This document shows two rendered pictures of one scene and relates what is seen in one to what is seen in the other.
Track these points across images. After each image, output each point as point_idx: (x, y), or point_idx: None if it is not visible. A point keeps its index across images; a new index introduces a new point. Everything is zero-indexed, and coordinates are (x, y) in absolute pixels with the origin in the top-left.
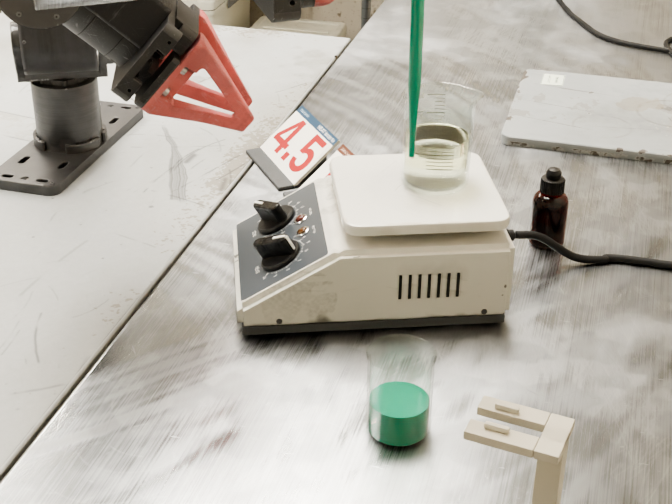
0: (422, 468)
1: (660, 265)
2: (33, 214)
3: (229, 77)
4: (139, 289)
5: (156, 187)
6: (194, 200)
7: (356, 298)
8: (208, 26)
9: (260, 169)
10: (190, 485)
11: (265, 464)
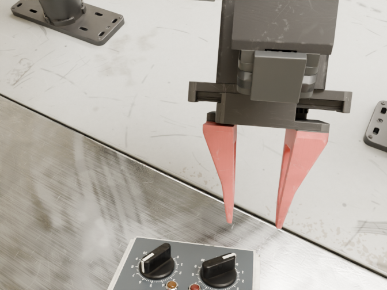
0: None
1: None
2: (333, 130)
3: (227, 179)
4: (217, 189)
5: (381, 211)
6: (356, 239)
7: None
8: (293, 147)
9: None
10: (18, 201)
11: (14, 240)
